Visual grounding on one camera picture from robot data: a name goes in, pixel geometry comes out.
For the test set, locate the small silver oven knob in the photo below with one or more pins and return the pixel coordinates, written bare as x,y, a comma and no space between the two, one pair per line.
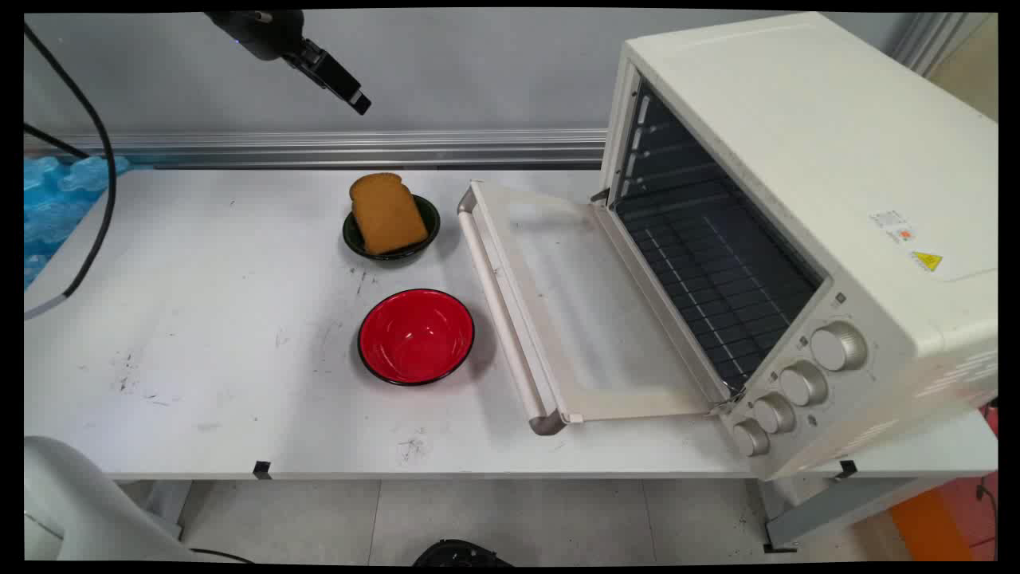
750,438

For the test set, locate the large silver oven knob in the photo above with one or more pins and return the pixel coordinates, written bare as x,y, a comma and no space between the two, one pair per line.
838,346

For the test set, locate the red bowl with black rim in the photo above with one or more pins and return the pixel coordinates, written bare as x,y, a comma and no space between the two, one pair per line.
414,336

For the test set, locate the blue bubble wrap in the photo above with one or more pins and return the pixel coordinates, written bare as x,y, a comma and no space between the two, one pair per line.
56,203

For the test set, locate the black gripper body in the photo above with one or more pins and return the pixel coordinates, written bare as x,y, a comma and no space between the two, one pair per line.
259,32

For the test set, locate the dark green bowl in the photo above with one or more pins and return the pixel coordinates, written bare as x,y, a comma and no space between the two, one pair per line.
430,227

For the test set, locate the black table edge clip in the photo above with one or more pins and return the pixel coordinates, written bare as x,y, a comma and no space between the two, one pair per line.
262,470
846,469

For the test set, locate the white label sticker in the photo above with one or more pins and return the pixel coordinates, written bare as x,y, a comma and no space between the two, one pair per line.
894,226

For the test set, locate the grey rounded robot base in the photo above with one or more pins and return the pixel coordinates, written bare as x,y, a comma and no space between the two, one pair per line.
72,510

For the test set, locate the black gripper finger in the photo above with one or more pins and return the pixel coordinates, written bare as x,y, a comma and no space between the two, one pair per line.
331,82
339,72

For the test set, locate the grey metal table leg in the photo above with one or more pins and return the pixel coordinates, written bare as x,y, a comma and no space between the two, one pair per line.
837,510

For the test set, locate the orange floor object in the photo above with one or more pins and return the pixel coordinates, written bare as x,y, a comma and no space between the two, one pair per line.
924,526

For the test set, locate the black round floor object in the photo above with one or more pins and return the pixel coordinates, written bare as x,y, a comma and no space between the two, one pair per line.
462,554

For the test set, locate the brown toast slice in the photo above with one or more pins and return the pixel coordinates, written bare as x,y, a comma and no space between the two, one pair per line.
386,211

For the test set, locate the aluminium frame rail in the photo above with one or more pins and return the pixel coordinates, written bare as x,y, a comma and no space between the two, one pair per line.
358,147

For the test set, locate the yellow warning sticker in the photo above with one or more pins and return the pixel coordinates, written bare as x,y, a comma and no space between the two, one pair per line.
927,261

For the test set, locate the white toaster oven body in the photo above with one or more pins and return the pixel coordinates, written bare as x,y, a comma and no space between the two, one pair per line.
797,143

